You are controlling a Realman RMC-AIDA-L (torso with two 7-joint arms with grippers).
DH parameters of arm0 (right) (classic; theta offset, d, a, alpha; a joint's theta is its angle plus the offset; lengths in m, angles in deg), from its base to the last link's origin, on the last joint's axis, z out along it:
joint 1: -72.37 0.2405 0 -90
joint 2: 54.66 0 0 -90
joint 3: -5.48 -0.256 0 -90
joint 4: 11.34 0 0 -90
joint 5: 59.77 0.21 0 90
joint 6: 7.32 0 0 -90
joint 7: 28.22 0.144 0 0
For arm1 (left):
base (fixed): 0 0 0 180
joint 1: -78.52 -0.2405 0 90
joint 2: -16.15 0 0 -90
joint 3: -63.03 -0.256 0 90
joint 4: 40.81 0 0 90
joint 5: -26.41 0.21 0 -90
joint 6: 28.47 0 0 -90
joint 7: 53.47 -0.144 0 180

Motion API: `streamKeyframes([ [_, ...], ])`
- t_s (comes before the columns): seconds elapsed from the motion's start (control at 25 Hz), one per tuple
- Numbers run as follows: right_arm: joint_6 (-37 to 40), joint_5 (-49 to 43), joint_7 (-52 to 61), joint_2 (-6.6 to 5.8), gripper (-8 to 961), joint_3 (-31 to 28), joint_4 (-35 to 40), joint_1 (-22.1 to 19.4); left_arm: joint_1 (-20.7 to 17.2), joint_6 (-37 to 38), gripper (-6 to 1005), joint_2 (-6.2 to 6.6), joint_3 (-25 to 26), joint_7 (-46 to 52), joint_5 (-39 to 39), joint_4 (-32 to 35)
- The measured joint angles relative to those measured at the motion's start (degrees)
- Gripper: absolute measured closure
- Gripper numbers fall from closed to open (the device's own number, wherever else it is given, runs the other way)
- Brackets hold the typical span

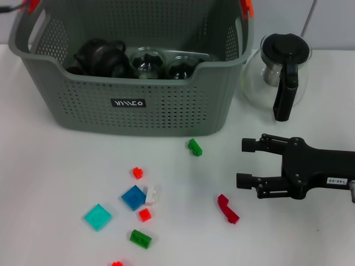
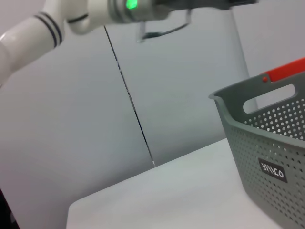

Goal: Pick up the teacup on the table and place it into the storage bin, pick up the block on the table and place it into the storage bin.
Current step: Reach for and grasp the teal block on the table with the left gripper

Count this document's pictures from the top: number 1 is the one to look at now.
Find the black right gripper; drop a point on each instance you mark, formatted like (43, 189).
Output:
(310, 169)

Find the white toy brick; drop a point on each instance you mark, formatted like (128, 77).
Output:
(151, 195)

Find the small red toy brick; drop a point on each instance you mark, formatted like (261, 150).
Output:
(137, 173)
(144, 215)

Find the glass teacup black holder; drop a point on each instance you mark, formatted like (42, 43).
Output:
(181, 70)
(119, 71)

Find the blue square toy brick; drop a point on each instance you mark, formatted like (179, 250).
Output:
(133, 198)

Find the green toy brick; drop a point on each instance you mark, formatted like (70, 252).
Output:
(140, 239)
(195, 147)

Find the glass jar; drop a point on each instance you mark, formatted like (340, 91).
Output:
(147, 65)

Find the cyan square toy brick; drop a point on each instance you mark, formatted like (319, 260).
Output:
(98, 217)

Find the gray perforated storage bin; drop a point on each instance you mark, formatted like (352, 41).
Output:
(166, 110)

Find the long red toy piece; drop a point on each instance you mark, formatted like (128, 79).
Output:
(228, 209)

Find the black ceramic teapot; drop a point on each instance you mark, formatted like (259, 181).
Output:
(94, 56)

